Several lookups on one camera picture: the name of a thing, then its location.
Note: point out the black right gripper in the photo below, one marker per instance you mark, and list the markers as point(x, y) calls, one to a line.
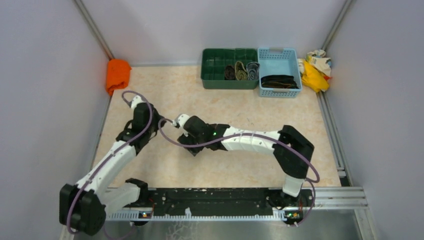
point(185, 138)

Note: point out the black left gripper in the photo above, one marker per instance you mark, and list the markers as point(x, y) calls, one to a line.
point(158, 116)

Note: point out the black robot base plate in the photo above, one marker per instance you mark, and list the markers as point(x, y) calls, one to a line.
point(220, 202)

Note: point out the white patterned crumpled cloth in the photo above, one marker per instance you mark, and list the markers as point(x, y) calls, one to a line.
point(319, 60)

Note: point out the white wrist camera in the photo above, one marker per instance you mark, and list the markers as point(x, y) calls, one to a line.
point(180, 120)
point(137, 99)

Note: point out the yellow crumpled cloth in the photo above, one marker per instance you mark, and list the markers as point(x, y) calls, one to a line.
point(313, 79)

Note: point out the dark brown rolled tie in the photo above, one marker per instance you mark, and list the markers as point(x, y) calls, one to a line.
point(229, 72)

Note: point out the orange folded cloth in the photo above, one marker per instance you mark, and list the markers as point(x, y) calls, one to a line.
point(117, 76)

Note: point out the green compartment organizer tray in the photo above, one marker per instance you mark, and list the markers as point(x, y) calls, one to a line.
point(213, 64)

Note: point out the white slotted cable duct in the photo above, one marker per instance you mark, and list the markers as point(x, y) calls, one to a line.
point(135, 216)

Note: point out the black tie in basket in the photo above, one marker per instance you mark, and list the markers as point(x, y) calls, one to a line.
point(280, 81)

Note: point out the grey rolled tie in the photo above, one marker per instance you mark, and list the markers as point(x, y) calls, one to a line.
point(252, 69)

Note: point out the olive rolled tie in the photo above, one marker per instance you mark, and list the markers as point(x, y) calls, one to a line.
point(241, 74)

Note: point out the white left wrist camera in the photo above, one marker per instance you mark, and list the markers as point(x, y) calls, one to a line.
point(137, 99)

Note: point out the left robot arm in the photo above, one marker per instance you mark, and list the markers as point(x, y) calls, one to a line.
point(83, 206)

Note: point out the light blue plastic basket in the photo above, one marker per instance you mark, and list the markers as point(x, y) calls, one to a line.
point(278, 61)

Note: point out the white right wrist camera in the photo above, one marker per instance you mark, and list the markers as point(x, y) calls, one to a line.
point(180, 120)

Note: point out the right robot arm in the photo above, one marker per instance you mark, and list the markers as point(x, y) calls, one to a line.
point(292, 151)

